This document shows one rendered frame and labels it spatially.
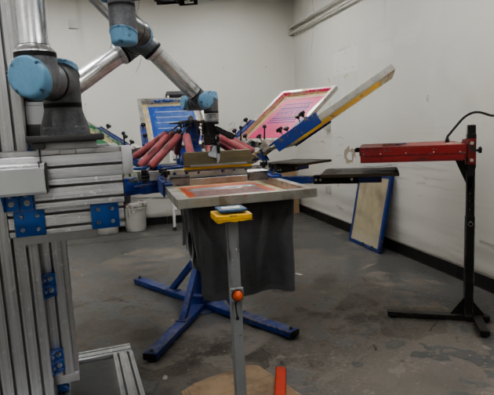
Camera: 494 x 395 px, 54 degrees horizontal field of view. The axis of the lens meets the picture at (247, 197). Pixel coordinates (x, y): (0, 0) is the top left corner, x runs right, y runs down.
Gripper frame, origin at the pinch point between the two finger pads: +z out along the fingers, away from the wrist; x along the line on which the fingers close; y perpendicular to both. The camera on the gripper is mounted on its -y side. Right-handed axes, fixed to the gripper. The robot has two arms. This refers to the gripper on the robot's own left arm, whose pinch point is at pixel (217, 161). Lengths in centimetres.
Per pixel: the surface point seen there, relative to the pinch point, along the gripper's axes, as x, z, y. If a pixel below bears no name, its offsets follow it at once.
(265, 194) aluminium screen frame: 60, 11, -7
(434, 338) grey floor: 18, 108, -118
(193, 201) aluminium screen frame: 60, 12, 23
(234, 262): 79, 32, 12
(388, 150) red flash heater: -1, 0, -100
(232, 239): 79, 24, 12
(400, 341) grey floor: 14, 109, -98
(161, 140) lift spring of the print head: -77, -10, 22
